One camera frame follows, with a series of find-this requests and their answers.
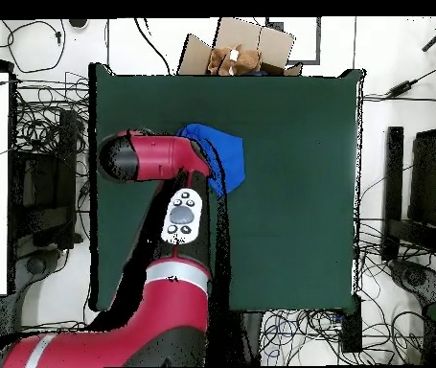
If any blue laundry item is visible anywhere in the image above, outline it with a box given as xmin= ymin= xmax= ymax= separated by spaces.
xmin=175 ymin=123 xmax=246 ymax=196

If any dark green table cloth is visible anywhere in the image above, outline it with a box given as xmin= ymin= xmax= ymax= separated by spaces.
xmin=88 ymin=62 xmax=366 ymax=312

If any brown plush toy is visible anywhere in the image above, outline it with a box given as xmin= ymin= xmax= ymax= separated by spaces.
xmin=206 ymin=42 xmax=263 ymax=77

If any brown cardboard box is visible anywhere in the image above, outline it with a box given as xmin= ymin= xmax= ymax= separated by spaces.
xmin=176 ymin=16 xmax=304 ymax=78

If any black equipment case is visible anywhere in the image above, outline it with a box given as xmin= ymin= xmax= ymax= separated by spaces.
xmin=11 ymin=108 xmax=84 ymax=250

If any black upright bar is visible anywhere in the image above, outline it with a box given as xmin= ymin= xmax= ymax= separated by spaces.
xmin=379 ymin=126 xmax=405 ymax=264

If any dark stand foot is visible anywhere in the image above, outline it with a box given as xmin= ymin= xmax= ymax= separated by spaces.
xmin=388 ymin=258 xmax=436 ymax=308
xmin=10 ymin=246 xmax=69 ymax=331

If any black chair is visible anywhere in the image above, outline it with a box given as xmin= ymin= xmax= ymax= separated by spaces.
xmin=406 ymin=126 xmax=436 ymax=231

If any blue and black cable tangle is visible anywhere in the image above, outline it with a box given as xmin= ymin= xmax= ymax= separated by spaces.
xmin=259 ymin=308 xmax=356 ymax=367

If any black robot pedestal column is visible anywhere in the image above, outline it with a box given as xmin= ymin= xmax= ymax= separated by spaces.
xmin=236 ymin=310 xmax=264 ymax=367

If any black floor cable tangle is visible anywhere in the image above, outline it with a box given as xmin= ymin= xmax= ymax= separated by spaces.
xmin=355 ymin=214 xmax=436 ymax=346

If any black curved floor cable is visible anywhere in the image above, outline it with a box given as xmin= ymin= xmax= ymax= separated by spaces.
xmin=132 ymin=16 xmax=172 ymax=76

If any grey floor frame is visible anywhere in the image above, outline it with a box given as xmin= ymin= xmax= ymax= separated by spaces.
xmin=264 ymin=16 xmax=323 ymax=66

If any black power adapter with cable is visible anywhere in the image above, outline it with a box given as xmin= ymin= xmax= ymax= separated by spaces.
xmin=383 ymin=57 xmax=436 ymax=99

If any black looped cable with plug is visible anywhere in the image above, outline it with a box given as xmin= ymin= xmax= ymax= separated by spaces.
xmin=0 ymin=18 xmax=67 ymax=74

